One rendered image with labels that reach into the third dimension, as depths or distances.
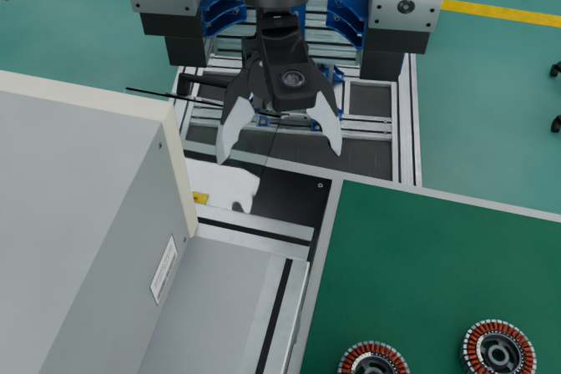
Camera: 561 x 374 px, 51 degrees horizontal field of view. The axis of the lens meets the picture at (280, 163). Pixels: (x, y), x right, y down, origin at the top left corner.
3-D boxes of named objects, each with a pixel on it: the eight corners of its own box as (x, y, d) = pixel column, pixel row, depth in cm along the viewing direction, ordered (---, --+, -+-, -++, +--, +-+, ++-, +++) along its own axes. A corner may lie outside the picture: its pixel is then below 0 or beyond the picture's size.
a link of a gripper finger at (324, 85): (346, 104, 69) (305, 47, 66) (349, 109, 68) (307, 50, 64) (313, 128, 70) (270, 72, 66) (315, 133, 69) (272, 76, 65)
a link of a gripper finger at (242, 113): (218, 149, 74) (257, 88, 72) (221, 169, 69) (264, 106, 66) (196, 137, 73) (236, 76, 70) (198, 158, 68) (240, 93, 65)
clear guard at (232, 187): (147, 88, 96) (140, 62, 92) (290, 115, 93) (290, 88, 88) (54, 262, 77) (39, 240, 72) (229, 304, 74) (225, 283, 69)
